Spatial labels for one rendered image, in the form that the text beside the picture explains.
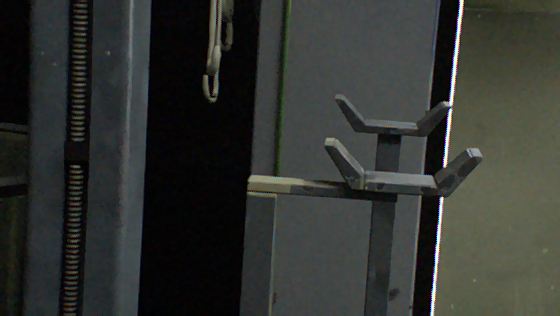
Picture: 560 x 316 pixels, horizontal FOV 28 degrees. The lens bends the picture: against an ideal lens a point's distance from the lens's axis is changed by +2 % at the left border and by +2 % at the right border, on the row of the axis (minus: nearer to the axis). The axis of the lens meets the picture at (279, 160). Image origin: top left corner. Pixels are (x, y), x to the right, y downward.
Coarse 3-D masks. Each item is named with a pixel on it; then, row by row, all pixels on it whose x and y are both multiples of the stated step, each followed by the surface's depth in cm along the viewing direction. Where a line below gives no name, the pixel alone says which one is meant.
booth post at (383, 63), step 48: (336, 0) 112; (384, 0) 112; (432, 0) 111; (288, 48) 113; (336, 48) 113; (384, 48) 112; (432, 48) 112; (288, 96) 114; (384, 96) 113; (288, 144) 115; (288, 240) 117; (336, 240) 116; (288, 288) 118; (336, 288) 117
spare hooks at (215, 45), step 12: (216, 0) 117; (228, 0) 119; (228, 12) 120; (216, 24) 120; (228, 24) 122; (216, 36) 119; (228, 36) 123; (216, 48) 114; (228, 48) 123; (216, 60) 114; (216, 72) 116; (204, 84) 115; (216, 84) 119; (204, 96) 116; (216, 96) 119
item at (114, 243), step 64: (64, 0) 64; (128, 0) 64; (64, 64) 64; (128, 64) 64; (64, 128) 65; (128, 128) 65; (64, 192) 66; (128, 192) 66; (64, 256) 67; (128, 256) 68
